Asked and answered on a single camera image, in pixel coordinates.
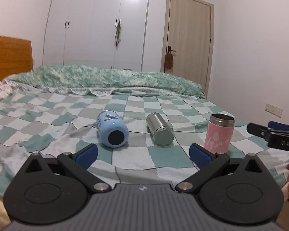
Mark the pink paw-print steel cup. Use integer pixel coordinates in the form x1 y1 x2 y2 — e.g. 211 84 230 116
203 113 235 154

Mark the blue cartoon steel cup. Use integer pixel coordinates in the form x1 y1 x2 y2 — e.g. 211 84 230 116
97 110 129 148

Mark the plain stainless steel cup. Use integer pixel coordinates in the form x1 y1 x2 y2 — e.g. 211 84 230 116
146 112 174 146

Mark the floral ruffled pillow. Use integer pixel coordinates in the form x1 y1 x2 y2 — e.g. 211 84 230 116
0 80 13 100

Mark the green floral quilt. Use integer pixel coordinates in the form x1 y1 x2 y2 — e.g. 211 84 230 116
7 65 206 99

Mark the beige wooden door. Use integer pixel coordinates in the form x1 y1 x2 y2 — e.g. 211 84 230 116
160 0 214 93

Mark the orange wooden headboard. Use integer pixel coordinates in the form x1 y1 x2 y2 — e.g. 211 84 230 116
0 36 33 81

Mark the green hanging ornament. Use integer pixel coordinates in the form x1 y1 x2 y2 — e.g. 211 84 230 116
115 19 122 49

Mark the white built-in wardrobe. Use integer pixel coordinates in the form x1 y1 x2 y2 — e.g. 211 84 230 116
43 0 148 71

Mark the white wall socket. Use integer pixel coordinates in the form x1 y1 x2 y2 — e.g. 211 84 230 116
265 103 283 117

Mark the black door handle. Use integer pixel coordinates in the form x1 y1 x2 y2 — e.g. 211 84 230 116
167 46 176 53

